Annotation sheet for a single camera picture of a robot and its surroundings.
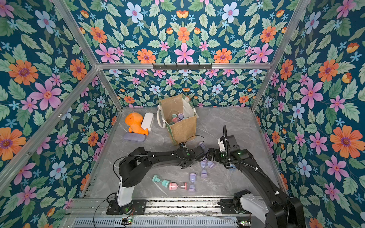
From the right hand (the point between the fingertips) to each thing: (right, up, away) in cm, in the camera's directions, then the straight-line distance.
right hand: (214, 154), depth 81 cm
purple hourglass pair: (-6, -12, +3) cm, 14 cm away
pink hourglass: (-26, +20, +24) cm, 41 cm away
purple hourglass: (-22, +24, +30) cm, 44 cm away
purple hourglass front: (-12, -14, +1) cm, 19 cm away
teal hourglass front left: (-28, -16, -2) cm, 32 cm away
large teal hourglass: (-27, +24, +30) cm, 47 cm away
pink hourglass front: (-23, -17, -3) cm, 29 cm away
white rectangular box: (-46, +20, +25) cm, 56 cm away
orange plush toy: (-55, +20, +22) cm, 63 cm away
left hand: (-10, -6, +9) cm, 15 cm away
